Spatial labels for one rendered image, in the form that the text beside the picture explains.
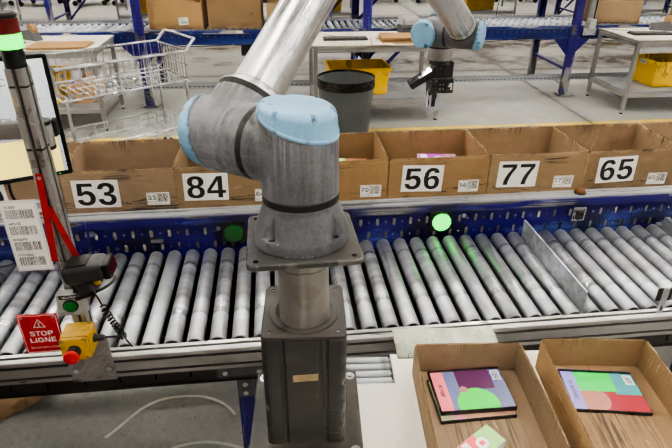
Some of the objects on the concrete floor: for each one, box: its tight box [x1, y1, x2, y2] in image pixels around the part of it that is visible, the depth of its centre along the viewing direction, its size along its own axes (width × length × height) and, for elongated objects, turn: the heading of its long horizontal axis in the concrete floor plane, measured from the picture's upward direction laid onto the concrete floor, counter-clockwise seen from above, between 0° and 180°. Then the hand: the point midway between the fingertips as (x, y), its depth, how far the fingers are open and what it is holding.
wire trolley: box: [46, 28, 195, 143], centre depth 424 cm, size 107×56×103 cm, turn 131°
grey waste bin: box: [317, 69, 375, 133], centre depth 479 cm, size 50×50×64 cm
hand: (428, 113), depth 202 cm, fingers closed
